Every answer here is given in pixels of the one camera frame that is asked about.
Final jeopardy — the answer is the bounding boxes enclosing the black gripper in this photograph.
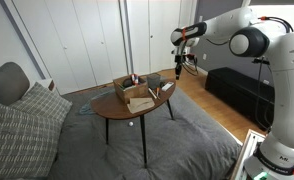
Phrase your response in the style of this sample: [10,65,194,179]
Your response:
[173,49,189,80]

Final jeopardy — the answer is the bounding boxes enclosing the white remote control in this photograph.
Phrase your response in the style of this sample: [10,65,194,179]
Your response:
[161,81,176,93]

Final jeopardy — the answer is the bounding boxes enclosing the black rounded object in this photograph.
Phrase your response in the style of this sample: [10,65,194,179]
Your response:
[121,78,134,89]

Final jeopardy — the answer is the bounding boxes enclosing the gray square cup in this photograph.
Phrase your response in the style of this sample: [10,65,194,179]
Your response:
[145,73,162,91]

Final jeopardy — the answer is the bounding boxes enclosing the white pen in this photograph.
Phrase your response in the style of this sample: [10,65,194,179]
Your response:
[148,87,158,101]

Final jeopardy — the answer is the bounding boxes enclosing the white closet door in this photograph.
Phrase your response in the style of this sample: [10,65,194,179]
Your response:
[148,0,190,73]
[125,0,152,76]
[71,0,130,87]
[10,0,98,96]

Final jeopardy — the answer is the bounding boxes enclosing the brown wooden organizer box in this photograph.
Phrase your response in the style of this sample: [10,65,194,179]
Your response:
[112,73,150,105]

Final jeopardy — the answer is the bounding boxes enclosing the black storage bench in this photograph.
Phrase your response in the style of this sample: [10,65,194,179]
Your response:
[204,66,277,132]

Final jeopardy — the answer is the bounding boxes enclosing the dark wooden three-legged table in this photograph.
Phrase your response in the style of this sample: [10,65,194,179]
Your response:
[90,76,177,169]

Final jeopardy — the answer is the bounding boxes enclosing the gray bed cover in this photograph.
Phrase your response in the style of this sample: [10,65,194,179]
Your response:
[46,83,243,180]

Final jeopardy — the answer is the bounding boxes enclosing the teal knit blanket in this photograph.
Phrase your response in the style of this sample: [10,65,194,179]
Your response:
[78,87,117,116]

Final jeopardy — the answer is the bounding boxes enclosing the white floating nightstand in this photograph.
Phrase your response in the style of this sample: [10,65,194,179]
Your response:
[36,77,57,95]

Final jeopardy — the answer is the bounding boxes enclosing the gray plaid pillow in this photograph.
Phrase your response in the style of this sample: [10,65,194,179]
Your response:
[9,81,74,124]
[0,101,66,180]

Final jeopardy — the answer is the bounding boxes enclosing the gray headboard cushion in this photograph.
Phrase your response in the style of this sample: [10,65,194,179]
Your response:
[0,61,31,108]

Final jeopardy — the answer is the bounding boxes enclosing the black gripper cable bundle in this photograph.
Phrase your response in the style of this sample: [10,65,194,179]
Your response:
[181,52,200,77]

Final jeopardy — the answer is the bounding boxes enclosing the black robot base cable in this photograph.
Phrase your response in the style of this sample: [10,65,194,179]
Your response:
[252,56,275,133]

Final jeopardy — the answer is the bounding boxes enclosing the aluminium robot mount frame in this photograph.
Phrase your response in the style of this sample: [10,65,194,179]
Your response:
[231,128,272,180]

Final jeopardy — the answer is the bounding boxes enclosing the gray wall trim strip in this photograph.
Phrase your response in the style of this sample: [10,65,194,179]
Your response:
[0,0,52,80]

